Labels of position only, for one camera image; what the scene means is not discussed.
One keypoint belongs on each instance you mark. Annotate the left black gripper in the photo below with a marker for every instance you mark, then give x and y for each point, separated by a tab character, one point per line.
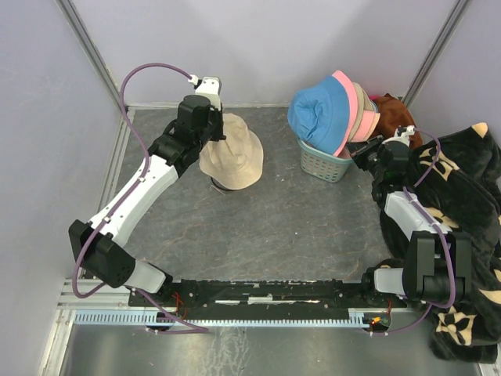
219	135

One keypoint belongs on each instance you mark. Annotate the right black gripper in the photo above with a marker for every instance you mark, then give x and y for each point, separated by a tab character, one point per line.
358	150

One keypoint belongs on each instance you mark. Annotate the pink bucket hat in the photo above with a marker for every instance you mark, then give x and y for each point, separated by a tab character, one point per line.
352	96

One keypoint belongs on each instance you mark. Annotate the beige bucket hat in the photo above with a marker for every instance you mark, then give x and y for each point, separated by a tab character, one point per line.
236	162

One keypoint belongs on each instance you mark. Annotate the blue bucket hat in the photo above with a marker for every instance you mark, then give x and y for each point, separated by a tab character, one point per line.
319	115

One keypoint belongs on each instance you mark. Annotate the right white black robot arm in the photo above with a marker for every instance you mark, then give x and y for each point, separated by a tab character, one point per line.
437	261

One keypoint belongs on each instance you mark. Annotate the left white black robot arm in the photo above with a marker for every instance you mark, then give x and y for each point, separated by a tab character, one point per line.
166	160

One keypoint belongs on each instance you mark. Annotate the beige pink stacked hats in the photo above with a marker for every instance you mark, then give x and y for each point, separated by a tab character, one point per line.
366	119

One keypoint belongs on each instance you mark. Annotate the teal plastic basket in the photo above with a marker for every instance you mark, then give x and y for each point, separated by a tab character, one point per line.
323	166

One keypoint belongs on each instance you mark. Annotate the brown cloth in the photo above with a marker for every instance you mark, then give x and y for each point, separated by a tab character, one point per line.
393	114

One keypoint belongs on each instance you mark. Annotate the black floral blanket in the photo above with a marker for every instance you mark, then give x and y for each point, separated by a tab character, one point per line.
456	180

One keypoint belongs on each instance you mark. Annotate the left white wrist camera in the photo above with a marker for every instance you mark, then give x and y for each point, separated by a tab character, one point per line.
209	87

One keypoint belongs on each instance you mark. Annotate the black wire hat stand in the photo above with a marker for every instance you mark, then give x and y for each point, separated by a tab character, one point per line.
220	187

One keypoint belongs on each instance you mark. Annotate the right aluminium corner post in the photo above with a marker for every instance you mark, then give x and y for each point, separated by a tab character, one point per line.
440	42

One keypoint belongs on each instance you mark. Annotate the aluminium corner post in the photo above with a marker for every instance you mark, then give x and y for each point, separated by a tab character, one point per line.
77	25
440	42

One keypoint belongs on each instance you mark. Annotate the left aluminium corner post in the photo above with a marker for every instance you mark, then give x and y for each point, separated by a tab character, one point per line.
77	25

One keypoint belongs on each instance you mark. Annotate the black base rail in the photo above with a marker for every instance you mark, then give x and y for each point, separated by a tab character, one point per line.
268	300

